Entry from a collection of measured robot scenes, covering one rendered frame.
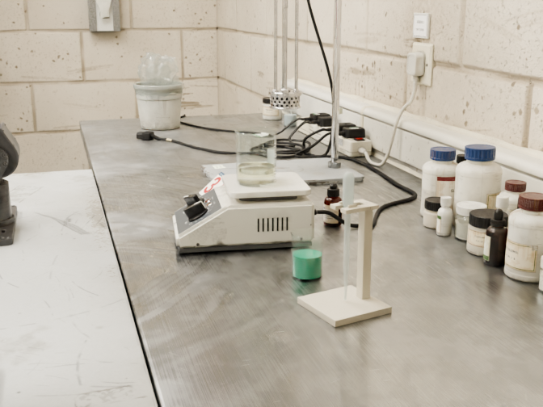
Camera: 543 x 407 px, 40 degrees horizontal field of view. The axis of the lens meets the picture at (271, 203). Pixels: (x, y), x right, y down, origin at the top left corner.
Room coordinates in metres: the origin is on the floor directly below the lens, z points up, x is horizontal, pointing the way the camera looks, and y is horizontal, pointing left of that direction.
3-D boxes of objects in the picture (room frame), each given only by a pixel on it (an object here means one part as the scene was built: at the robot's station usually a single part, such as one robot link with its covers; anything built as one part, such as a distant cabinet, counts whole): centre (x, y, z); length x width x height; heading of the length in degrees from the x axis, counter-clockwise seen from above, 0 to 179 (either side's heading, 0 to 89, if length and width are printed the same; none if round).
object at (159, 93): (2.12, 0.32, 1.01); 0.14 x 0.14 x 0.21
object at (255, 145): (1.08, 0.02, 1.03); 0.07 x 0.06 x 0.08; 173
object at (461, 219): (1.09, -0.30, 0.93); 0.05 x 0.05 x 0.05
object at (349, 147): (1.88, -0.15, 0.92); 0.40 x 0.06 x 0.04; 16
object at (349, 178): (0.82, -0.09, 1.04); 0.01 x 0.01 x 0.04; 30
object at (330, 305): (0.82, -0.09, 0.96); 0.08 x 0.08 x 0.13; 30
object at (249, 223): (1.08, 0.04, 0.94); 0.22 x 0.13 x 0.08; 100
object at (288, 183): (1.09, 0.01, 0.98); 0.12 x 0.12 x 0.01; 10
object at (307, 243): (0.92, -0.05, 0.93); 0.04 x 0.04 x 0.06
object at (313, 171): (1.51, -0.02, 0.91); 0.30 x 0.20 x 0.01; 106
